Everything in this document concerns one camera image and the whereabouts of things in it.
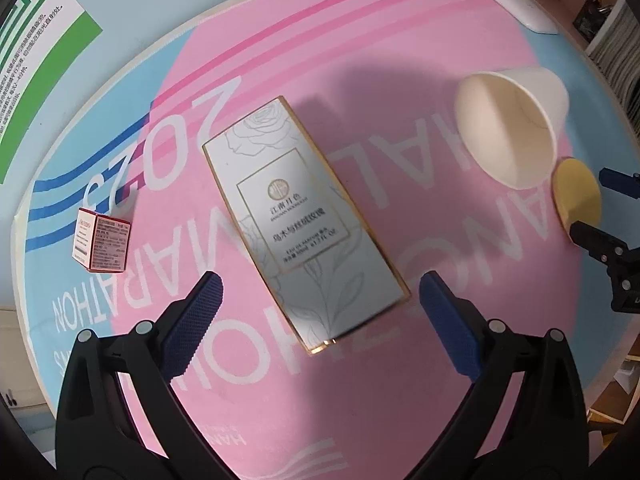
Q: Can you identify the white paper cup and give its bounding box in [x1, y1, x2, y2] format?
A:
[454, 66, 571, 191]

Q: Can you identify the yellow round sponge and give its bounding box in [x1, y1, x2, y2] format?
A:
[550, 156, 603, 241]

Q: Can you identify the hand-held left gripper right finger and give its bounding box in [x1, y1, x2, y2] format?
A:
[419, 271, 587, 480]

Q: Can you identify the green striped wall poster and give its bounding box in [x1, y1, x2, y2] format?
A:
[0, 0, 103, 184]

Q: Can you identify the white gold-trimmed floral box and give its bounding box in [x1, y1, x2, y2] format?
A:
[202, 96, 412, 357]

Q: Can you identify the small red and white box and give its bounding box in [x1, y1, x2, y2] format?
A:
[71, 208, 132, 273]

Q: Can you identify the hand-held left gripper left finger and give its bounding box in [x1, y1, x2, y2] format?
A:
[56, 270, 224, 480]

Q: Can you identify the row of upright books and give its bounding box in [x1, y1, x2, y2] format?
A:
[585, 5, 640, 133]

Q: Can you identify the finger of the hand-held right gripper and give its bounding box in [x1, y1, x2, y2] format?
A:
[570, 220, 632, 267]
[598, 167, 640, 196]

